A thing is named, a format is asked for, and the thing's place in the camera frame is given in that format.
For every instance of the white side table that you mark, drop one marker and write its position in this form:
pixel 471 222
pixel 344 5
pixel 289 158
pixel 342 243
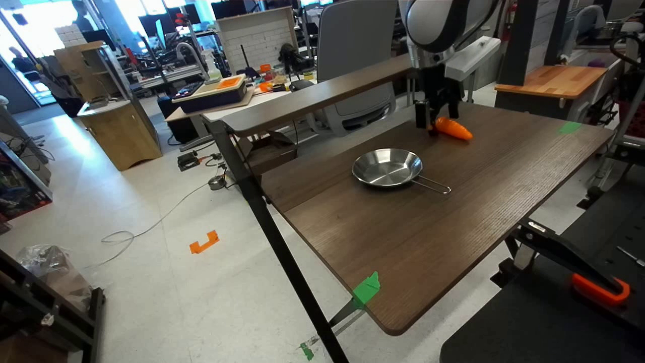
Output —
pixel 185 115

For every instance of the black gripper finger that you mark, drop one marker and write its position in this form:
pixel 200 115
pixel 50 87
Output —
pixel 425 115
pixel 454 108

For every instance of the clear plastic bag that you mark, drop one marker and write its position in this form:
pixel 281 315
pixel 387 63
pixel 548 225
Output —
pixel 58 272

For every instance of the black perforated breadboard table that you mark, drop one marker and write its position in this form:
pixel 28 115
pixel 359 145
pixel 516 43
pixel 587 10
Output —
pixel 538 328

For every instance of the raised wooden shelf board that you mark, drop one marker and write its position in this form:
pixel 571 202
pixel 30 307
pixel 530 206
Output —
pixel 336 87

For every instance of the light wooden cabinet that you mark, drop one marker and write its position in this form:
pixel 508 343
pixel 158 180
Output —
pixel 122 133

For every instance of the black power strip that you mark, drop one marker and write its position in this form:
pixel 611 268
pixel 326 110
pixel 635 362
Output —
pixel 189 162

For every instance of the orange floor tape mark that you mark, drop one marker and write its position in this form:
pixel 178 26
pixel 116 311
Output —
pixel 202 244

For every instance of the tall cardboard box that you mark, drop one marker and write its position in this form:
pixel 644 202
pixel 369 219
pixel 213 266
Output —
pixel 81 66

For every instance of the cluttered storage shelf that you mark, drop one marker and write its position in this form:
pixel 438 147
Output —
pixel 24 182

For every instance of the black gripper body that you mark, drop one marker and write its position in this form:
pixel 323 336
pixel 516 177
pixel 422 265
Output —
pixel 436 83

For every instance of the small orange object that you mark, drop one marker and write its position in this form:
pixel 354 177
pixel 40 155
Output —
pixel 267 85

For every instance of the white spray bottle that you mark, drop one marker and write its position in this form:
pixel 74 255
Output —
pixel 214 66

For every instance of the black pillar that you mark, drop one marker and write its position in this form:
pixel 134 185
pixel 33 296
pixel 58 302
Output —
pixel 523 41

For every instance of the green tape strip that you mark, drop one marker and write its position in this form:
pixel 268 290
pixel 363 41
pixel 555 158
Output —
pixel 571 127
pixel 368 288

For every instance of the black metal equipment stand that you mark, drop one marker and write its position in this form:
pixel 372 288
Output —
pixel 625 144

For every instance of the orange toy carrot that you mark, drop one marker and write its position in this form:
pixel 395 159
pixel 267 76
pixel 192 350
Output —
pixel 459 130

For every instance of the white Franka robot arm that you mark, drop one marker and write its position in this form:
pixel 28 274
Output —
pixel 436 23

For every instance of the butcher block wooden table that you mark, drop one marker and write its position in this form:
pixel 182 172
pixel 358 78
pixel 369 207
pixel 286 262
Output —
pixel 555 81

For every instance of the black metal table leg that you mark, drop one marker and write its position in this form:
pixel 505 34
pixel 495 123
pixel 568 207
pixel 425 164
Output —
pixel 284 255

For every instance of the grey wrist camera bar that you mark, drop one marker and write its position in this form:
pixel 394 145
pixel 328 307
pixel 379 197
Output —
pixel 475 58

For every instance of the small silver frying pan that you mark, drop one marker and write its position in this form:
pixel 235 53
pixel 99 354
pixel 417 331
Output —
pixel 387 168

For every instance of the white pegboard panel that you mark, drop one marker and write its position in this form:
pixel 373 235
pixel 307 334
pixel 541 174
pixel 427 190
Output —
pixel 259 37

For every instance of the black tray with orange contents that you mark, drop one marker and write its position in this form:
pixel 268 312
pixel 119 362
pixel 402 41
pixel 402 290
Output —
pixel 213 98

